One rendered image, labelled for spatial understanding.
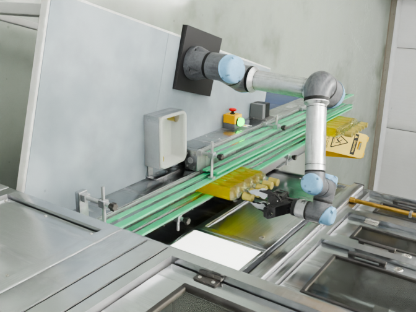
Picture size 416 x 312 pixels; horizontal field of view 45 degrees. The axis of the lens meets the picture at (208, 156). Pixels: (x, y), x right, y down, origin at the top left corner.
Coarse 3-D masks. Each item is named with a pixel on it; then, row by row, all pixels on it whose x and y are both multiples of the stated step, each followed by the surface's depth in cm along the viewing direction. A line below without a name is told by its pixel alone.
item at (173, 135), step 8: (176, 112) 210; (184, 112) 214; (160, 120) 202; (168, 120) 217; (184, 120) 215; (160, 128) 203; (168, 128) 218; (176, 128) 219; (184, 128) 216; (160, 136) 204; (168, 136) 219; (176, 136) 220; (184, 136) 218; (160, 144) 205; (168, 144) 221; (176, 144) 221; (184, 144) 219; (160, 152) 206; (168, 152) 222; (176, 152) 222; (184, 152) 220; (160, 160) 207; (168, 160) 216; (176, 160) 217
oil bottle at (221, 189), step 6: (216, 180) 221; (204, 186) 220; (210, 186) 218; (216, 186) 216; (222, 186) 215; (228, 186) 215; (234, 186) 215; (204, 192) 221; (210, 192) 219; (216, 192) 217; (222, 192) 215; (228, 192) 213; (234, 192) 212; (228, 198) 214; (234, 198) 213
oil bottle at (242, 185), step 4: (220, 180) 222; (224, 180) 222; (228, 180) 222; (232, 180) 222; (236, 180) 222; (236, 184) 218; (240, 184) 217; (244, 184) 218; (240, 188) 217; (244, 188) 218
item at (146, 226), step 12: (288, 144) 296; (300, 144) 296; (264, 156) 274; (276, 156) 275; (252, 168) 256; (180, 204) 212; (192, 204) 212; (156, 216) 200; (168, 216) 200; (132, 228) 190; (144, 228) 190; (156, 228) 192
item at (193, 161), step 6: (186, 150) 223; (192, 150) 221; (186, 156) 224; (192, 156) 222; (198, 156) 221; (186, 162) 225; (192, 162) 222; (198, 162) 222; (186, 168) 226; (192, 168) 224; (198, 168) 223
